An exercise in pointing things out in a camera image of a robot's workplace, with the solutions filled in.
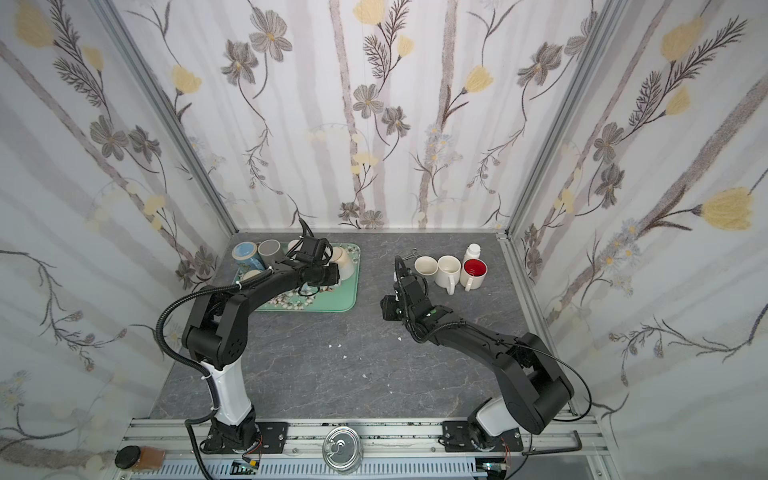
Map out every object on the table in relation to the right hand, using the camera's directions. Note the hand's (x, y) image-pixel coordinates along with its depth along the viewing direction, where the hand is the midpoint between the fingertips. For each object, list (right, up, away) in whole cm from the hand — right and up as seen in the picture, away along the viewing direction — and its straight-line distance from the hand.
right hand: (379, 295), depth 86 cm
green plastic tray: (-12, -2, +13) cm, 18 cm away
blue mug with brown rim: (-45, +11, +13) cm, 48 cm away
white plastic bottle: (+33, +13, +18) cm, 40 cm away
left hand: (-15, +8, +12) cm, 21 cm away
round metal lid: (-7, -31, -22) cm, 39 cm away
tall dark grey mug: (-37, +13, +13) cm, 42 cm away
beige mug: (-12, +10, +9) cm, 19 cm away
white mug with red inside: (+32, +6, +14) cm, 35 cm away
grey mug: (+16, +8, +18) cm, 25 cm away
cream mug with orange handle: (-43, +5, +12) cm, 45 cm away
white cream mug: (+23, +6, +15) cm, 29 cm away
